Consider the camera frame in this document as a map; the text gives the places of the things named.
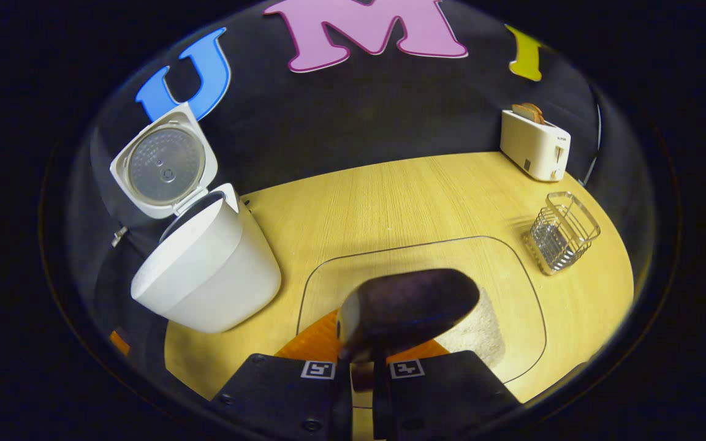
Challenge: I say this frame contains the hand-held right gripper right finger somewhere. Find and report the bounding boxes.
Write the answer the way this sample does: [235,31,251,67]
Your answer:
[373,340,522,440]

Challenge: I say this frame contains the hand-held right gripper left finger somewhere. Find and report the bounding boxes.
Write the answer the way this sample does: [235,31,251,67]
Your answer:
[209,308,354,440]

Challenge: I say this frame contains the brown wooden spoon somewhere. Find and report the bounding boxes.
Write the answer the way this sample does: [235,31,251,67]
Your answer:
[336,268,481,393]

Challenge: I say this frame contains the white rice cooker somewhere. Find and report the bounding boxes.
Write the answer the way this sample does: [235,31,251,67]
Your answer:
[110,102,282,334]

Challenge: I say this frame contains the wire chopstick holder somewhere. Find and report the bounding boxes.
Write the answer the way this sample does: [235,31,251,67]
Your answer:
[525,191,602,276]

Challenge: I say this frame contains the clear plastic container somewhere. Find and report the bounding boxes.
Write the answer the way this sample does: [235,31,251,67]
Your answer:
[296,236,548,386]

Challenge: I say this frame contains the white toaster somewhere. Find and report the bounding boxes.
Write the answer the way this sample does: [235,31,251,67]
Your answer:
[500,109,572,183]

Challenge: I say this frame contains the black backdrop cloth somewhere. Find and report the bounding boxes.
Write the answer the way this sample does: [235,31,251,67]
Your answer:
[68,0,660,344]

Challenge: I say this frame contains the black power cable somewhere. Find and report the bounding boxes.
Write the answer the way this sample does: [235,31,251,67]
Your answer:
[580,101,603,187]

